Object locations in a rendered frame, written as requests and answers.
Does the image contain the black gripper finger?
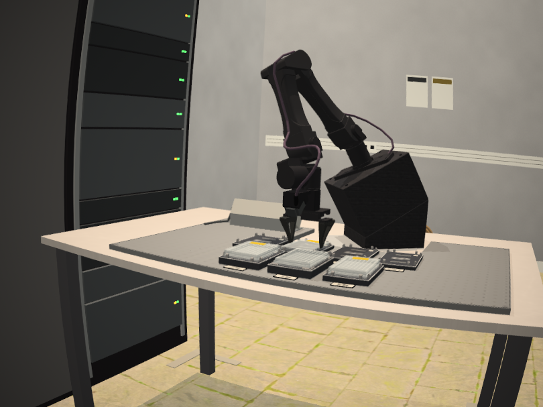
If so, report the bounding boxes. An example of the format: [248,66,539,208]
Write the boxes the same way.
[280,216,297,243]
[318,219,335,249]

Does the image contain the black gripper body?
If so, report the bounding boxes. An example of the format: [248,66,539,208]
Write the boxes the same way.
[283,188,333,223]

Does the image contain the light grey control panel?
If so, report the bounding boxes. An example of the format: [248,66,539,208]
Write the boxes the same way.
[204,198,286,232]

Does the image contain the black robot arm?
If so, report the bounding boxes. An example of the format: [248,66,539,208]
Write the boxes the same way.
[261,50,394,217]

